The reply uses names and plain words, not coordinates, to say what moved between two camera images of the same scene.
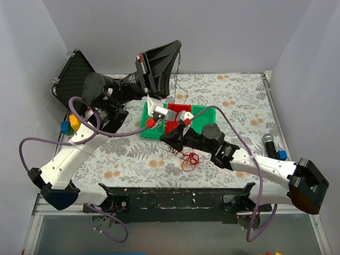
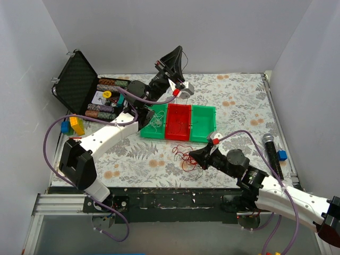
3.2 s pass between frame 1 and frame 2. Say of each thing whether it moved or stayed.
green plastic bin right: stayed
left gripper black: moved
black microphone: stayed
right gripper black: moved
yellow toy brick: stayed
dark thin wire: moved
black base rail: stayed
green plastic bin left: stayed
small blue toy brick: stayed
